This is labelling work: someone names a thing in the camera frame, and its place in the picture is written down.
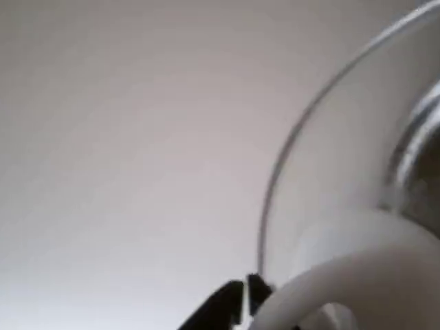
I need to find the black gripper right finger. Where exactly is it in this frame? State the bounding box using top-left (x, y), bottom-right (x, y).
top-left (246, 273), bottom-right (275, 316)

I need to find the glass lid with white knob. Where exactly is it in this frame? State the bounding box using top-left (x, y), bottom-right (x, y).
top-left (257, 0), bottom-right (440, 330)

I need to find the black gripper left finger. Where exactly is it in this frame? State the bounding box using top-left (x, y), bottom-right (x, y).
top-left (177, 280), bottom-right (245, 330)

